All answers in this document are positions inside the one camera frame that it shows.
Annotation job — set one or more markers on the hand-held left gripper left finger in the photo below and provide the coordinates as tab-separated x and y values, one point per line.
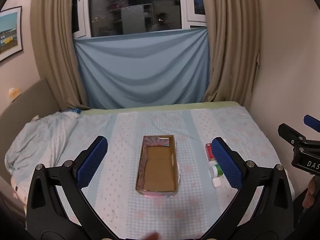
93	161

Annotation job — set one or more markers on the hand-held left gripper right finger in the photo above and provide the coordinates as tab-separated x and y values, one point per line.
227	165

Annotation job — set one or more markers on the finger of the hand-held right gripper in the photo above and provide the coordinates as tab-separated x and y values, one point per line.
312	123
290	132

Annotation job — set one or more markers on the white bottle with green label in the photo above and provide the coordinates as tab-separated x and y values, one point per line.
216	170

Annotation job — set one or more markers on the red box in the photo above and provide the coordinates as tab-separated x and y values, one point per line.
209	152

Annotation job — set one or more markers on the cardboard box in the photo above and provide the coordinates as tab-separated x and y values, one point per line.
157	170

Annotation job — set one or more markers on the person's right hand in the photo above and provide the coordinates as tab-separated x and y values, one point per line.
310	192

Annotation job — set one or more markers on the small white container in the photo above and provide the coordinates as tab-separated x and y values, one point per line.
216	182

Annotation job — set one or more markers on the patterned light blue bedsheet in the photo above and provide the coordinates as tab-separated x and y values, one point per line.
190	130

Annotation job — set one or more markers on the blue patterned cloth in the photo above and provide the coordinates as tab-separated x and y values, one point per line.
74	110

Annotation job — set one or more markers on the crumpled light blue quilt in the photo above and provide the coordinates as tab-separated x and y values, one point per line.
42	140

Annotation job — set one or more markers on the grey padded headboard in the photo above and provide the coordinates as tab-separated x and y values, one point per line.
27	105

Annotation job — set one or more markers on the green mattress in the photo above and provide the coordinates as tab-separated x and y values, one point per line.
160	105

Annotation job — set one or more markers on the hanging blue cloth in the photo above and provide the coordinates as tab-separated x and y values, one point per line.
142	72

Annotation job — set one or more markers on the beige curtain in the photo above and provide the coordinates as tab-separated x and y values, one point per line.
57	45
232	42

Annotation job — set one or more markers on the white framed window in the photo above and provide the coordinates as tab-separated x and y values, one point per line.
135	7

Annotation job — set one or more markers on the framed wall picture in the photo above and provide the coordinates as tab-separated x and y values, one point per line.
9	33

